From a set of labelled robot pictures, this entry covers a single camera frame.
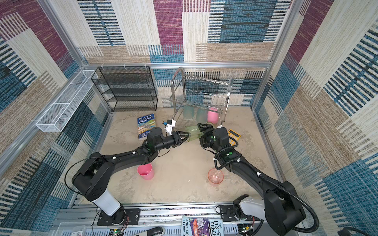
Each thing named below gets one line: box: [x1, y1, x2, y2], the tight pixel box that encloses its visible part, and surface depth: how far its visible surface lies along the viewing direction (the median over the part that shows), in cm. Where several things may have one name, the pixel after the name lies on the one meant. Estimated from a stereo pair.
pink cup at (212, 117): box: [207, 110, 220, 124], surface depth 103 cm
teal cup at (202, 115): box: [196, 108, 209, 124], surface depth 107 cm
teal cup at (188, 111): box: [183, 105, 195, 119], surface depth 109 cm
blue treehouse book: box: [137, 113, 157, 140], surface depth 110 cm
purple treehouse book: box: [180, 216, 224, 236], surface depth 70 cm
